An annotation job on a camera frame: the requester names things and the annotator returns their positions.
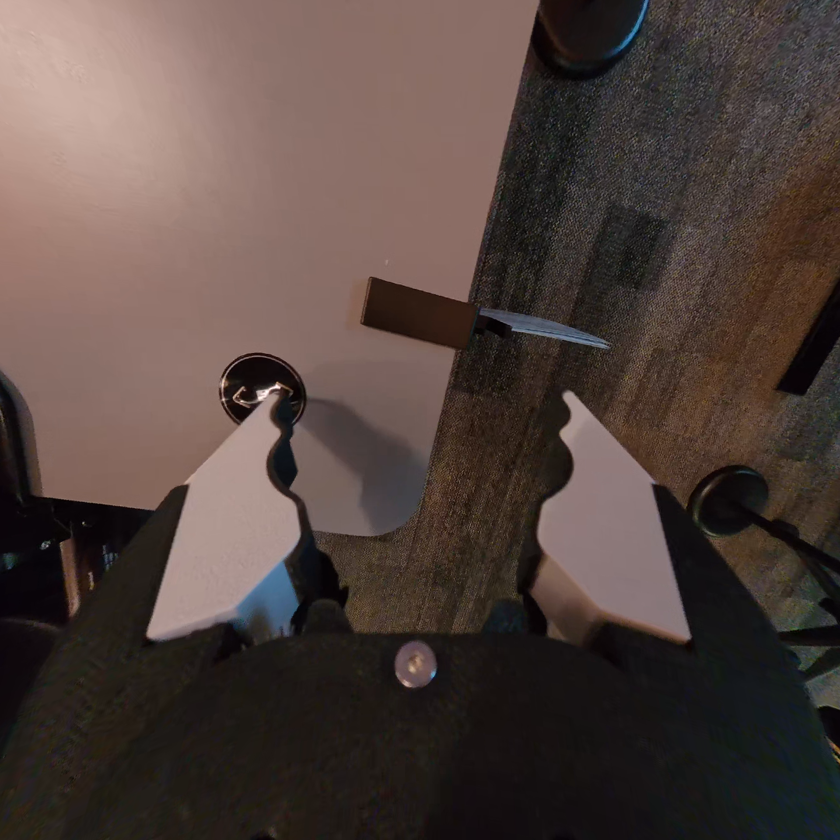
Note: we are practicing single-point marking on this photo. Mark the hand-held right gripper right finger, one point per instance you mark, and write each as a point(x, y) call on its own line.
point(604, 538)

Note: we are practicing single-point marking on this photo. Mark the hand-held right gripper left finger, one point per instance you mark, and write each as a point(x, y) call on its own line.
point(229, 538)

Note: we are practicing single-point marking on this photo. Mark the black round-base stand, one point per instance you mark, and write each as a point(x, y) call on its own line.
point(590, 33)
point(728, 502)

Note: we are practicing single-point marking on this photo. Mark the round desk grommet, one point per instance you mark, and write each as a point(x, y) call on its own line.
point(246, 377)

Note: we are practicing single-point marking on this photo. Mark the black desk clamp pad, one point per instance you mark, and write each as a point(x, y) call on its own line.
point(16, 433)

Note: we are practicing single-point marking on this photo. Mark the black floor bar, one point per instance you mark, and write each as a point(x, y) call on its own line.
point(814, 341)

